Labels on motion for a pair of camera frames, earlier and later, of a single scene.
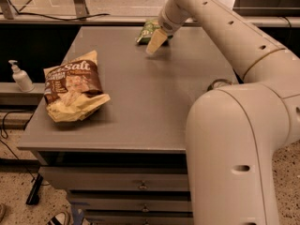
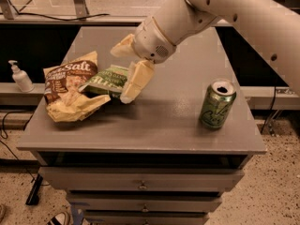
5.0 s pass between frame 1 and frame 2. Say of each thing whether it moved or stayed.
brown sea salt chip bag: stayed
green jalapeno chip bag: moved
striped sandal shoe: stayed
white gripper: moved
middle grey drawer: stayed
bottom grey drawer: stayed
